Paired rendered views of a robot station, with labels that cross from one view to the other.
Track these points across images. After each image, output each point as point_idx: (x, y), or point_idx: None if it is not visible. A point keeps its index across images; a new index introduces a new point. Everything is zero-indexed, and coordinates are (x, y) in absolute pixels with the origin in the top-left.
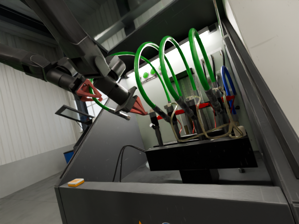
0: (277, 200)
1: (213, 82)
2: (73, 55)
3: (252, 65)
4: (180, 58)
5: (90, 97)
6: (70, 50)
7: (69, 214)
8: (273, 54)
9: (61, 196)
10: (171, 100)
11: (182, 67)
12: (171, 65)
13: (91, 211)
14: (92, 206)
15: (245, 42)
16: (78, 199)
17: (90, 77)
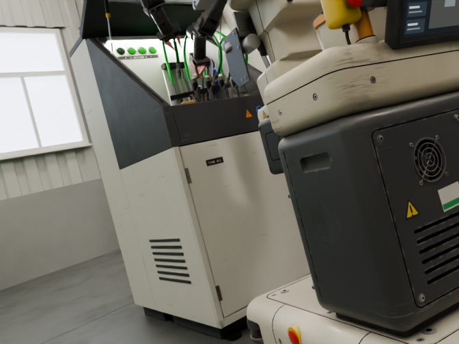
0: None
1: (222, 72)
2: (214, 18)
3: (251, 65)
4: (172, 50)
5: (179, 44)
6: (216, 16)
7: (185, 127)
8: (252, 65)
9: (175, 113)
10: (161, 87)
11: (173, 59)
12: (162, 52)
13: (213, 116)
14: (214, 111)
15: None
16: (200, 110)
17: (202, 31)
